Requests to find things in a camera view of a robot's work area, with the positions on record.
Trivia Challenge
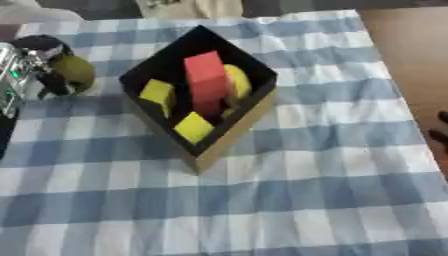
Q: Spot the yellow round block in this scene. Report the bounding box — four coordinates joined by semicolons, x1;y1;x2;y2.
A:
220;63;254;109

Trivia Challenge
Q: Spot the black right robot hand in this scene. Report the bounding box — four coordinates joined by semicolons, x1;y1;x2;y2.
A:
425;110;448;148

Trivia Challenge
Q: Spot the cardboard box with black inside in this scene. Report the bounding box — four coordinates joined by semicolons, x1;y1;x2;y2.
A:
117;24;280;175

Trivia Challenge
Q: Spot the red rectangular block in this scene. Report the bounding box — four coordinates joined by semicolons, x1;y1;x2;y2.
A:
182;50;231;118

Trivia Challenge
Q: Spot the yellow cube block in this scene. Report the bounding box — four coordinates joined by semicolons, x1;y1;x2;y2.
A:
136;78;177;119
171;111;217;145

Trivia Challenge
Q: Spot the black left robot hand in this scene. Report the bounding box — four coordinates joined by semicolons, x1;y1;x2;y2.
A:
8;34;81;100

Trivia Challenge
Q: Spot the olive green round block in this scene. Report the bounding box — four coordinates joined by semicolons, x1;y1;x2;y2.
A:
50;55;98;94

